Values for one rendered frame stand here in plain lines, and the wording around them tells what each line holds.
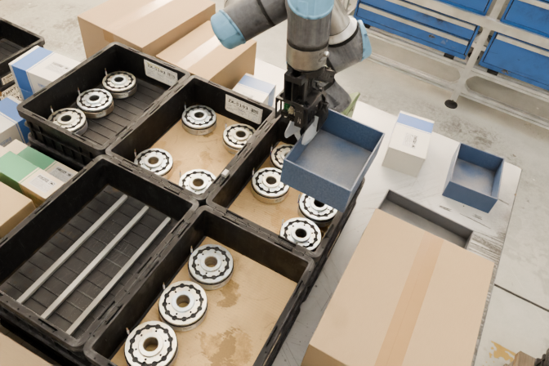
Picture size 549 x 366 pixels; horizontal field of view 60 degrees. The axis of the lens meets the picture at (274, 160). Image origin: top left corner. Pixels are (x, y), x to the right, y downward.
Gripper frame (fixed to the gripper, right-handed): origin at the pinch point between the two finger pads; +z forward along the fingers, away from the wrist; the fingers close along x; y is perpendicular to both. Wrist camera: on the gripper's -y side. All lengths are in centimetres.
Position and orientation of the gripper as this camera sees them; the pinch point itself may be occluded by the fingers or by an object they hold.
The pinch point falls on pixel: (304, 136)
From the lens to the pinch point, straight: 102.9
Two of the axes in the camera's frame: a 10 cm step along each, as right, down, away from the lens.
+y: -5.1, 5.9, -6.3
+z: -0.2, 7.2, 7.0
